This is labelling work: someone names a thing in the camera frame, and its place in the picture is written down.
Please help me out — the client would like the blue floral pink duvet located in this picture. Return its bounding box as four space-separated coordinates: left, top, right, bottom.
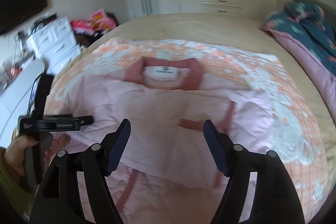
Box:
261 2 335 113

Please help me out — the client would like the bed with beige cover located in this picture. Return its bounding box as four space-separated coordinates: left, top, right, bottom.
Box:
46 14 335 223

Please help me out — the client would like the white drawer chest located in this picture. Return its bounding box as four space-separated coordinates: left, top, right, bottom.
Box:
25 16 81 75

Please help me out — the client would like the black wall television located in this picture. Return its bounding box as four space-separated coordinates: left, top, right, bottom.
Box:
0 0 47 35

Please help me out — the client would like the orange white plaid blanket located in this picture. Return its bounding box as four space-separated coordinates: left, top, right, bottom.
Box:
46 38 330 223

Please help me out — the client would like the person's left hand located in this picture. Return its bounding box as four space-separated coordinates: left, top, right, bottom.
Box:
3 135 38 180

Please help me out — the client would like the pink yellow clothes pile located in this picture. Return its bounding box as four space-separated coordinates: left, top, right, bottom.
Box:
70 9 119 48

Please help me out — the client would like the grey upholstered headboard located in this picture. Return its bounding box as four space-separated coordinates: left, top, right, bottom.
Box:
294 0 335 22

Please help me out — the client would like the white round chair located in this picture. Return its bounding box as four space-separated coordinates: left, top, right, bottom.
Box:
0 59 45 148

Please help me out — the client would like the pink quilted jacket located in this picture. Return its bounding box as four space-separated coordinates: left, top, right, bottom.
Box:
46 57 273 223

